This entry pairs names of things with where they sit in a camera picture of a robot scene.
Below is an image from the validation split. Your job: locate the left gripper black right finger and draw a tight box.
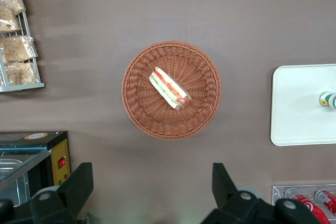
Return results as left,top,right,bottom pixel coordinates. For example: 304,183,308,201
201,162,276,224

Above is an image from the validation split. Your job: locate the wrapped triangle sandwich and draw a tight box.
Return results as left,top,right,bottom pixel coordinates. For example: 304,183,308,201
149,66,192,111

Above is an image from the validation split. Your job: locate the beige plastic tray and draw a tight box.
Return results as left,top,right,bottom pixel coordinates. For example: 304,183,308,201
270,63,336,147

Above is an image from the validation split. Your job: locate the red cola bottle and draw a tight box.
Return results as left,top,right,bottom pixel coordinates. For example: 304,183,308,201
284,187,329,224
314,189,336,216

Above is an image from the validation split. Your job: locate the green yogurt cup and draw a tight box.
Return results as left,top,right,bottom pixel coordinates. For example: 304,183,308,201
318,91,336,110

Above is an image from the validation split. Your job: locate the grey wire rack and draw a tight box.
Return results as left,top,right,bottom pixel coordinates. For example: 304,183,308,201
0,0,46,93

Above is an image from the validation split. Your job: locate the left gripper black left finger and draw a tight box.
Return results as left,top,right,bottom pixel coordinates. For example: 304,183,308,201
29,162,94,224

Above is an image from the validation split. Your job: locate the round brown wicker basket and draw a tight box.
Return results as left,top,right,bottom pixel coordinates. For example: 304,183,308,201
121,40,223,141

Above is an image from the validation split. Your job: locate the black food warmer cabinet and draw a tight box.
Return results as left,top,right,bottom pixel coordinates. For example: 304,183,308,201
0,130,72,207

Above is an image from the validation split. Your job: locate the clear acrylic bottle rack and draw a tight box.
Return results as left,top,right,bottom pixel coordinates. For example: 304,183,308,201
271,184,336,224

